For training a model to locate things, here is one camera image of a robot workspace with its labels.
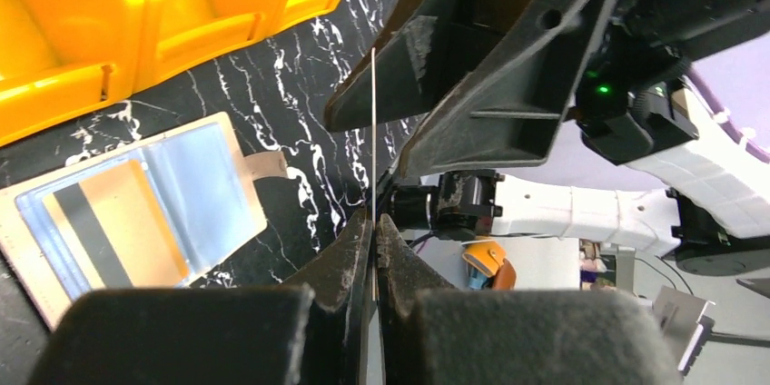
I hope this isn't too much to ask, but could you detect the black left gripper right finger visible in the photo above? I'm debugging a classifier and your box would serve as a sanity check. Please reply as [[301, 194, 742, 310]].
[[375, 215, 682, 384]]

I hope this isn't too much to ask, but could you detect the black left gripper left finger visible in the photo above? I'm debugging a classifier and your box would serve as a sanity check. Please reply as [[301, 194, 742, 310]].
[[29, 209, 373, 384]]

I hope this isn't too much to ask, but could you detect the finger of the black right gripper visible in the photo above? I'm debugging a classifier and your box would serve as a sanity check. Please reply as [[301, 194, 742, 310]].
[[324, 0, 502, 132], [399, 0, 617, 177]]

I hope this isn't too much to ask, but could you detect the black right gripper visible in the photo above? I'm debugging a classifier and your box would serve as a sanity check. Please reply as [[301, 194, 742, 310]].
[[574, 0, 769, 136]]

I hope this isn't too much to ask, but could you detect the white leather card holder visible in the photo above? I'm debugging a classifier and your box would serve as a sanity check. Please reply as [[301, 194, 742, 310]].
[[1, 113, 287, 329]]

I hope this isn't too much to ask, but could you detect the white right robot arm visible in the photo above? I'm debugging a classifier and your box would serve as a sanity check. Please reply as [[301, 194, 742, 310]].
[[324, 0, 769, 276]]

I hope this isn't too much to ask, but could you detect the gold card in holder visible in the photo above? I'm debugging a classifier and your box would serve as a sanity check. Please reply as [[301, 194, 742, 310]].
[[42, 159, 191, 289]]

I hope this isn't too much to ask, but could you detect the orange blue background object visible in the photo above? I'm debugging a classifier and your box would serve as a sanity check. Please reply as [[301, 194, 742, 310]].
[[461, 239, 518, 291]]

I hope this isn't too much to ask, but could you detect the yellow three-compartment plastic tray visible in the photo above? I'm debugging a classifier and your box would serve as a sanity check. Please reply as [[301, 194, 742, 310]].
[[1, 0, 341, 144]]

